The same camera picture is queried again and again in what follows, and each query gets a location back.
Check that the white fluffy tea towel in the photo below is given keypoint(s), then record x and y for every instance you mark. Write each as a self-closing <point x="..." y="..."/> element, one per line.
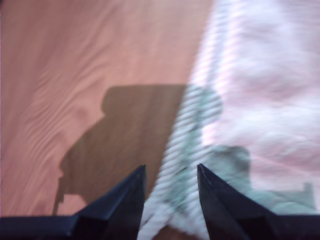
<point x="262" y="87"/>

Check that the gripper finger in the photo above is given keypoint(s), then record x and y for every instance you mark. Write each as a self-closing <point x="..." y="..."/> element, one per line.
<point x="225" y="215"/>
<point x="120" y="212"/>

